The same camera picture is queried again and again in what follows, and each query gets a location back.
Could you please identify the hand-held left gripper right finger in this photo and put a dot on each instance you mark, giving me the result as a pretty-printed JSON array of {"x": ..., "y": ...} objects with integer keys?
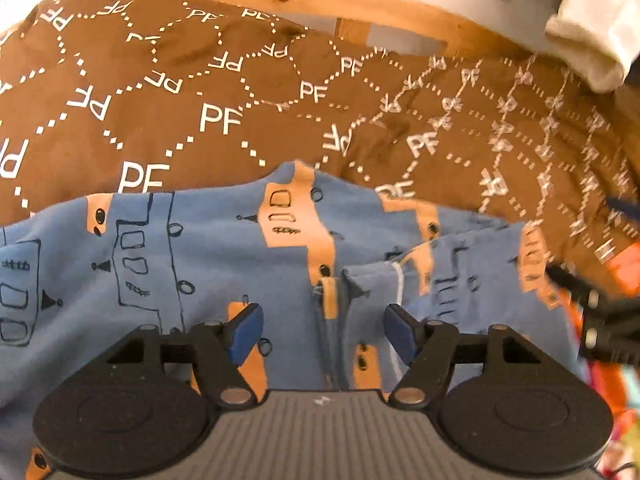
[{"x": 400, "y": 334}]

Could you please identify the pink and red patterned cloth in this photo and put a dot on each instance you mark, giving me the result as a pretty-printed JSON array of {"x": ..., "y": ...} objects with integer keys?
[{"x": 625, "y": 400}]

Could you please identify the blue pants with orange print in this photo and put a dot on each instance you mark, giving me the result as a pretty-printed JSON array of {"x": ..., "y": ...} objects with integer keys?
[{"x": 210, "y": 260}]

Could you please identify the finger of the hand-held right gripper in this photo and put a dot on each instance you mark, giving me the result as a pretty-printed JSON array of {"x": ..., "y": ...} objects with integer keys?
[{"x": 572, "y": 282}]

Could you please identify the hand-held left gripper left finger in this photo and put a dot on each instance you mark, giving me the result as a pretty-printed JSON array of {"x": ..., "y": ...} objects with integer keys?
[{"x": 247, "y": 334}]

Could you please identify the beige hanging cloth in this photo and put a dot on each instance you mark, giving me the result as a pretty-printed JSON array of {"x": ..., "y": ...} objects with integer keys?
[{"x": 592, "y": 35}]

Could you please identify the wooden bed frame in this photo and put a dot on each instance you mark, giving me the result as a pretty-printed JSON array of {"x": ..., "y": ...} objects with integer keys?
[{"x": 400, "y": 15}]

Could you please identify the brown printed blanket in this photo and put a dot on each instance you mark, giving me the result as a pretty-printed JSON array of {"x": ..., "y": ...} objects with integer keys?
[{"x": 200, "y": 85}]

